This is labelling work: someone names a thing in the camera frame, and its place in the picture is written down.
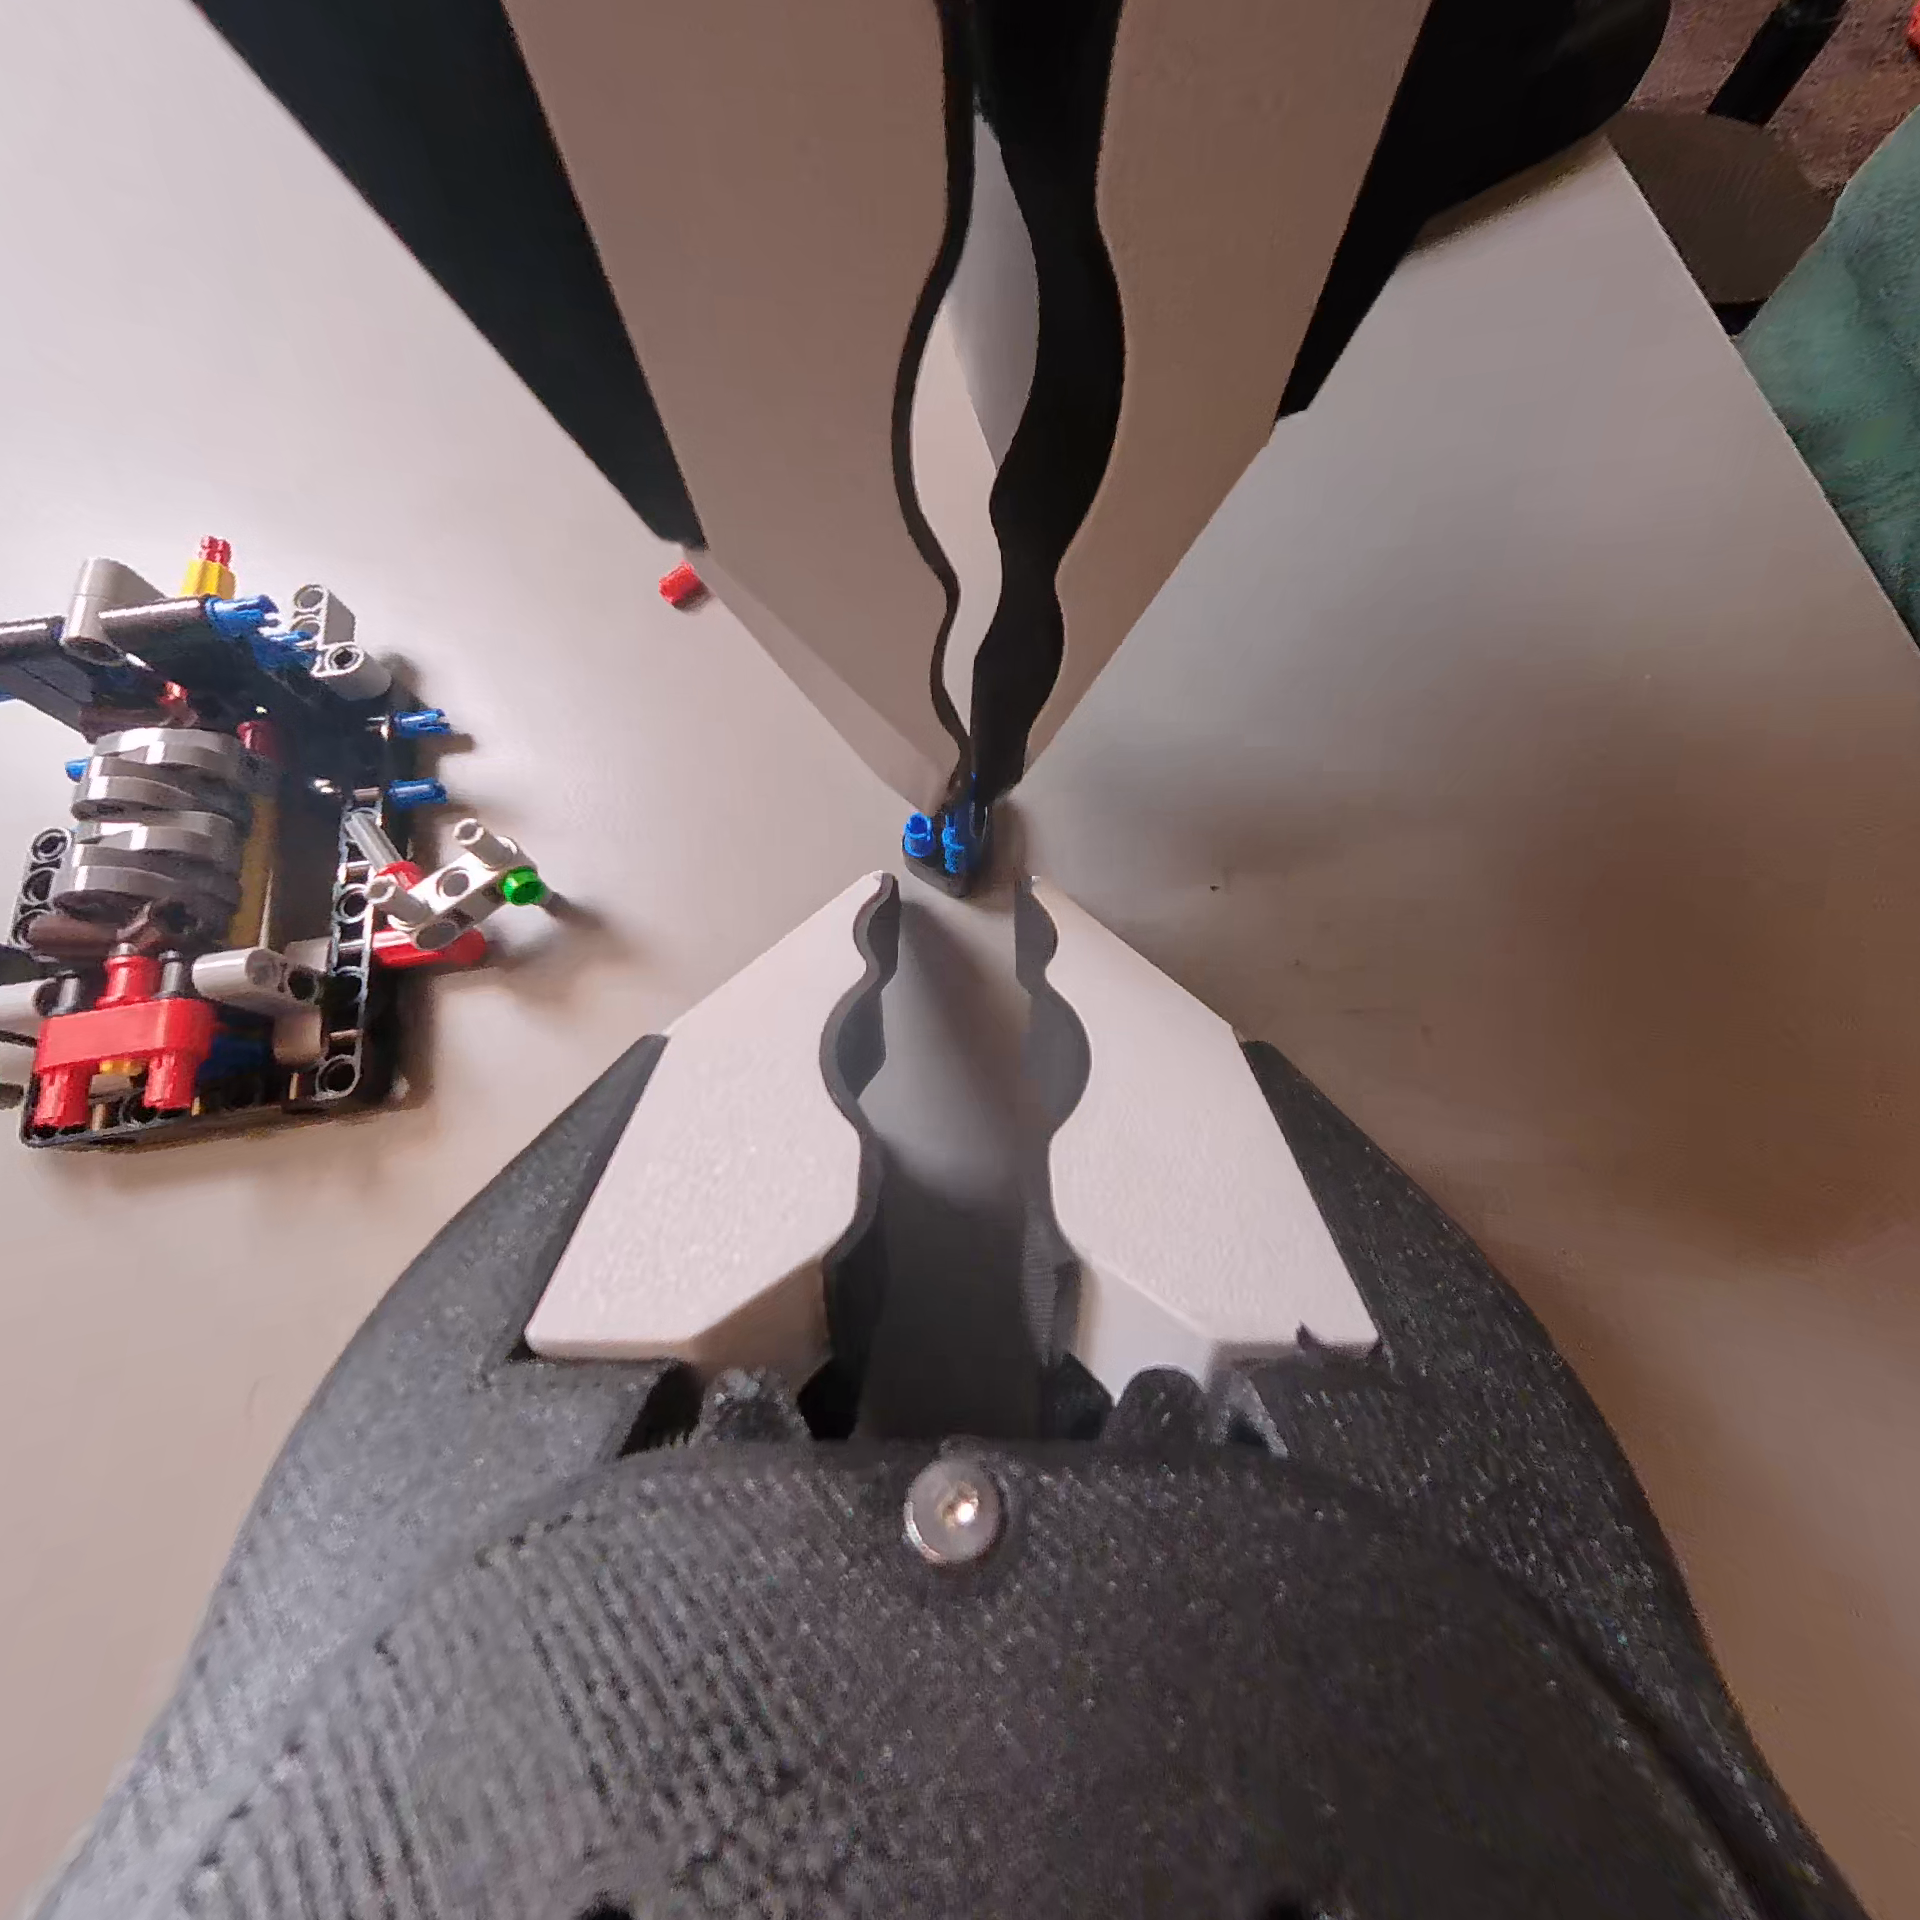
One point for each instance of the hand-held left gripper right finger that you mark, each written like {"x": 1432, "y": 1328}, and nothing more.
{"x": 1200, "y": 1183}

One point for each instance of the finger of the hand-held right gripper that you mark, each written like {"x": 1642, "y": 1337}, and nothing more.
{"x": 750, "y": 299}
{"x": 1231, "y": 224}

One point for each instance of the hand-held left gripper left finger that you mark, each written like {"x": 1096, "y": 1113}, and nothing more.
{"x": 706, "y": 1183}

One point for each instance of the red lego pin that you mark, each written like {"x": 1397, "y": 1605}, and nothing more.
{"x": 682, "y": 591}

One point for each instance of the dark grey triangular lego liftarm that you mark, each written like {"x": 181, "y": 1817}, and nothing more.
{"x": 962, "y": 884}

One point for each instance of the short blue lego pin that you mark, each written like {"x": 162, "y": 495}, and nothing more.
{"x": 916, "y": 840}

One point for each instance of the lego chassis assembly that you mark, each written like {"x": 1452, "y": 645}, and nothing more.
{"x": 150, "y": 840}

